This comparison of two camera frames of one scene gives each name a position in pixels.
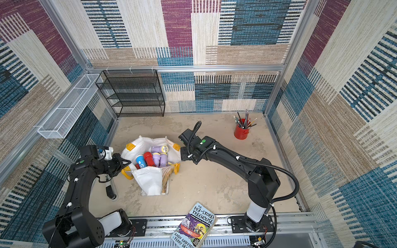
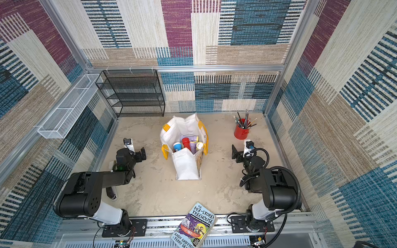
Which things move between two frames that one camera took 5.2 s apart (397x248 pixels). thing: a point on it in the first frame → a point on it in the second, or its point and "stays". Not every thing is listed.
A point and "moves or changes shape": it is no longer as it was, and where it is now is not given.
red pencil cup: [242, 129] stays
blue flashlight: [140, 160] → [177, 146]
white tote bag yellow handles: [152, 181] → [187, 166]
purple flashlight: [156, 156] moves or changes shape
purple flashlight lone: [163, 160] moves or changes shape
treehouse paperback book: [195, 228] stays
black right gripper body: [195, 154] → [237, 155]
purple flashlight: [163, 149] moves or changes shape
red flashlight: [149, 158] moves or changes shape
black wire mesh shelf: [133, 93] stays
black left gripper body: [115, 164] → [138, 157]
